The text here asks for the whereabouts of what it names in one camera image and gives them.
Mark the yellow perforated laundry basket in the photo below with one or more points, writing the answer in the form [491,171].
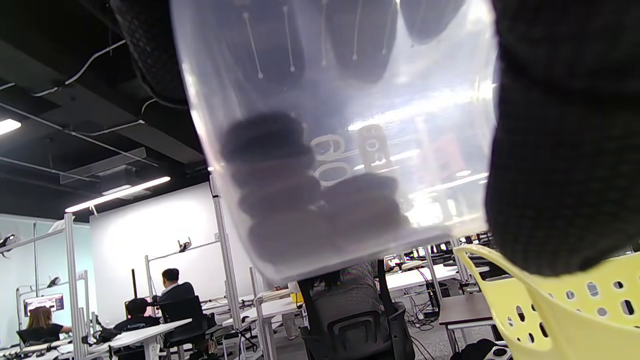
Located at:
[565,330]

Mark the white cart with brown top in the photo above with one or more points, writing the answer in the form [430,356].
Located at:
[465,310]

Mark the person's left hand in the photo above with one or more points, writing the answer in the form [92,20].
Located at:
[575,125]

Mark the white ceiling light strip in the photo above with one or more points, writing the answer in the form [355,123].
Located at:
[120,192]

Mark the clear plastic measuring container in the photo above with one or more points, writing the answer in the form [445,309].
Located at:
[425,150]

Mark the black office chair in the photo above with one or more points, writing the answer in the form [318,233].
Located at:
[350,325]

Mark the pile of black Go stones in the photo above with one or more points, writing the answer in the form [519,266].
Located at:
[300,200]

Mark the white desk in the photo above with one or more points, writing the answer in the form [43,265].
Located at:
[140,335]

